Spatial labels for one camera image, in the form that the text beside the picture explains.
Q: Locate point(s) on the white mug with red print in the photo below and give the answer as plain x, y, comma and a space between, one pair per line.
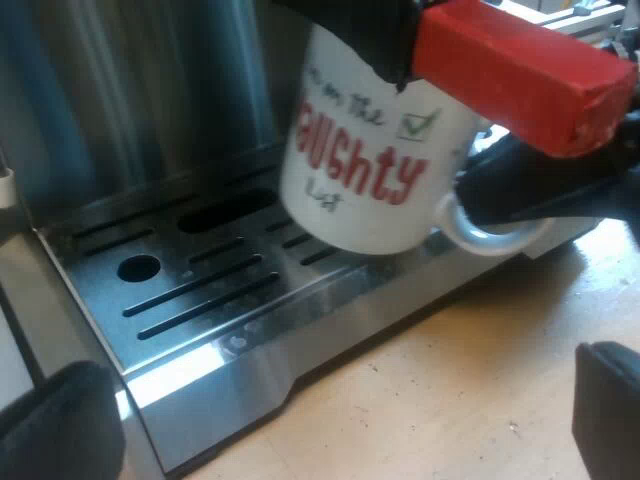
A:
360, 165

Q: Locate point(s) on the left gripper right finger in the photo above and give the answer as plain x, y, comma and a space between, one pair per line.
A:
610, 410

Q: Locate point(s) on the aluminium rail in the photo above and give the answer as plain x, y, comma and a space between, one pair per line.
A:
580, 17

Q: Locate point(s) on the steel espresso machine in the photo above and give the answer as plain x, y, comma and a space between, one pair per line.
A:
210, 280

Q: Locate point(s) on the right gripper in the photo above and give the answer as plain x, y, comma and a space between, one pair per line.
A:
631, 170

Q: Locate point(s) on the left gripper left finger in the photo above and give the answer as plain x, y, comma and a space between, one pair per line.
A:
55, 430

